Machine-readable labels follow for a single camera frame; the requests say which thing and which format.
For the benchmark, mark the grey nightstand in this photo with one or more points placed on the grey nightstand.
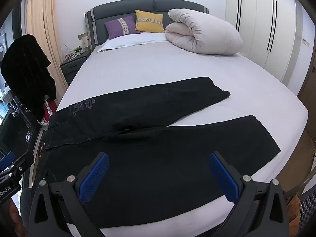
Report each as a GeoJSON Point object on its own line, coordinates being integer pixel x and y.
{"type": "Point", "coordinates": [71, 66]}

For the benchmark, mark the white wardrobe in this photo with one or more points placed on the white wardrobe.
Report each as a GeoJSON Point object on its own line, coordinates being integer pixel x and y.
{"type": "Point", "coordinates": [256, 17]}

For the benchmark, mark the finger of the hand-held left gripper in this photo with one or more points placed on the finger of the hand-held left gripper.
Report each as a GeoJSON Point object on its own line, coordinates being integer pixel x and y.
{"type": "Point", "coordinates": [7, 159]}
{"type": "Point", "coordinates": [22, 161]}

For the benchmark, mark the flat white pillow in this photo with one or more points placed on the flat white pillow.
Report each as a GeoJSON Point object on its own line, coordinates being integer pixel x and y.
{"type": "Point", "coordinates": [128, 42]}

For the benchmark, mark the bed with white sheet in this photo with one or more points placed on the bed with white sheet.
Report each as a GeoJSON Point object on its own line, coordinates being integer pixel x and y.
{"type": "Point", "coordinates": [148, 66]}

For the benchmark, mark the yellow pillow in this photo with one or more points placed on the yellow pillow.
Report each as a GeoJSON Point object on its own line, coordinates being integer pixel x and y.
{"type": "Point", "coordinates": [149, 22]}

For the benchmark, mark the purple pillow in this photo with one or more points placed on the purple pillow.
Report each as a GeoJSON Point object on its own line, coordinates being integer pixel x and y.
{"type": "Point", "coordinates": [121, 27]}

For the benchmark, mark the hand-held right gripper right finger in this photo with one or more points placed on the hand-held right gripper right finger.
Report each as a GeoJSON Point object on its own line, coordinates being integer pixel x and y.
{"type": "Point", "coordinates": [223, 180]}

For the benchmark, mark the black pants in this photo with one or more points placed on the black pants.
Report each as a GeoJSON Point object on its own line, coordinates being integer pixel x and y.
{"type": "Point", "coordinates": [148, 165]}

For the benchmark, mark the black jacket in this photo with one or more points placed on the black jacket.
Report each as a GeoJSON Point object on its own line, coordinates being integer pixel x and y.
{"type": "Point", "coordinates": [24, 74]}

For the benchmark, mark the grey padded headboard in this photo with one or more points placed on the grey padded headboard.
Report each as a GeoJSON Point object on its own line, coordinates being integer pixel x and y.
{"type": "Point", "coordinates": [123, 9]}

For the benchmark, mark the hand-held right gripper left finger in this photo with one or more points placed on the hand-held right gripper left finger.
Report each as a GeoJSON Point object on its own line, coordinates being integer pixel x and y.
{"type": "Point", "coordinates": [95, 180]}

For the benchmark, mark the white card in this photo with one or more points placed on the white card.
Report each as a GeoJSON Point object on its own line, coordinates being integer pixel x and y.
{"type": "Point", "coordinates": [85, 42]}

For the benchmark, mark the small wall panel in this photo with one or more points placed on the small wall panel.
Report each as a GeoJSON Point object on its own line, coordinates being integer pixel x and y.
{"type": "Point", "coordinates": [306, 43]}

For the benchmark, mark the brown cloth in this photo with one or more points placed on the brown cloth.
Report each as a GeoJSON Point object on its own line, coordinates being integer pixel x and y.
{"type": "Point", "coordinates": [292, 209]}

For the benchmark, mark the beige curtain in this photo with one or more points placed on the beige curtain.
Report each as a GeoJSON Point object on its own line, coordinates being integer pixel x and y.
{"type": "Point", "coordinates": [47, 17]}

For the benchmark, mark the red and white cloth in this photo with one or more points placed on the red and white cloth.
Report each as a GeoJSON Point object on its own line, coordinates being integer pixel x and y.
{"type": "Point", "coordinates": [48, 112]}

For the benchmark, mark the metal mesh chair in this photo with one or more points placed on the metal mesh chair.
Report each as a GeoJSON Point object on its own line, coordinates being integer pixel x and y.
{"type": "Point", "coordinates": [307, 207]}

